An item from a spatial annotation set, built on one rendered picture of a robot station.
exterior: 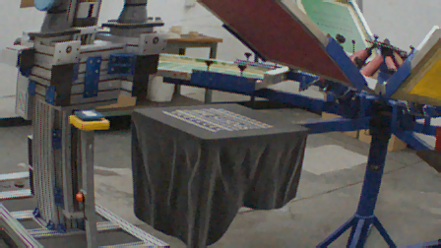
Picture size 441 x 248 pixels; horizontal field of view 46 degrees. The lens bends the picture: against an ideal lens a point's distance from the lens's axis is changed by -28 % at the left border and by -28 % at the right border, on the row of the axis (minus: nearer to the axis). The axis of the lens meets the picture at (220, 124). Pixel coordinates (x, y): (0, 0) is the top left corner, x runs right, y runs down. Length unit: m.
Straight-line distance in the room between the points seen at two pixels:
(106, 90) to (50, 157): 0.45
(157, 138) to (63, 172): 0.71
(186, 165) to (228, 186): 0.15
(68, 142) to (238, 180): 0.88
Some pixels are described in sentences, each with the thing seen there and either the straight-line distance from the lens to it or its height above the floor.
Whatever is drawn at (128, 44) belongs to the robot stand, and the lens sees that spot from 2.79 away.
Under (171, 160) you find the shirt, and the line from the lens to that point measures 2.30.
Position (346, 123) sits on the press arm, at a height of 0.90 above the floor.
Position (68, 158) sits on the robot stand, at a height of 0.65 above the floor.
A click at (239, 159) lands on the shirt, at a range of 2.25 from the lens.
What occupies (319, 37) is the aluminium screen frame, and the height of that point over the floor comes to 1.31.
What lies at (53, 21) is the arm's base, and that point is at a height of 1.31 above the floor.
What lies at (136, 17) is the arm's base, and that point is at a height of 1.29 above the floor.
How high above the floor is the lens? 1.44
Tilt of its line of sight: 12 degrees down
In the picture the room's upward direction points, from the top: 6 degrees clockwise
